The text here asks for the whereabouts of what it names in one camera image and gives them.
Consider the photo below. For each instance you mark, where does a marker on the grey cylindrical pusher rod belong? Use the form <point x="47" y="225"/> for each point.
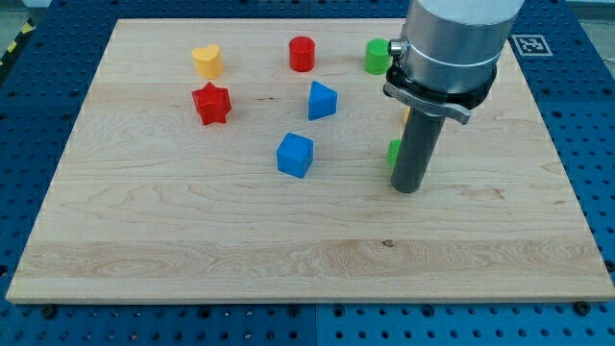
<point x="418" y="142"/>

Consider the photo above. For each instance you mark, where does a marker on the green block behind rod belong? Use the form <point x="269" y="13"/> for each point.
<point x="393" y="151"/>

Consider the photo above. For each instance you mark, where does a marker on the blue cube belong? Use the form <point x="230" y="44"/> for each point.
<point x="295" y="155"/>

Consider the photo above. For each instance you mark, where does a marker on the red cylinder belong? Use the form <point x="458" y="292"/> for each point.
<point x="301" y="53"/>

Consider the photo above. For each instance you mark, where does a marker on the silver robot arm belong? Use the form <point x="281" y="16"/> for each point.
<point x="444" y="63"/>

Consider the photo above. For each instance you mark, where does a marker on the wooden board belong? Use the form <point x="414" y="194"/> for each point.
<point x="149" y="206"/>

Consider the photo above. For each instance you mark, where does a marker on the white fiducial marker tag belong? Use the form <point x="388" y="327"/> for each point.
<point x="528" y="45"/>

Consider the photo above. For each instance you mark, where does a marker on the green cylinder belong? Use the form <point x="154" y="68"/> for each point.
<point x="376" y="59"/>

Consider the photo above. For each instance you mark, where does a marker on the black clamp with silver lever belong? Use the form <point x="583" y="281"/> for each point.
<point x="457" y="106"/>

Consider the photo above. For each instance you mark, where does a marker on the blue triangular prism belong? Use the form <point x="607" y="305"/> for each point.
<point x="322" y="101"/>

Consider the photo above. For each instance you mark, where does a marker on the yellow block behind rod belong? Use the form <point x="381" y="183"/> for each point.
<point x="407" y="114"/>

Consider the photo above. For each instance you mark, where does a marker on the red star block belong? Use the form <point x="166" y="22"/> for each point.
<point x="212" y="103"/>

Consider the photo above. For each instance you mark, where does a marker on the yellow heart block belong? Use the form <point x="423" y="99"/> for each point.
<point x="208" y="61"/>

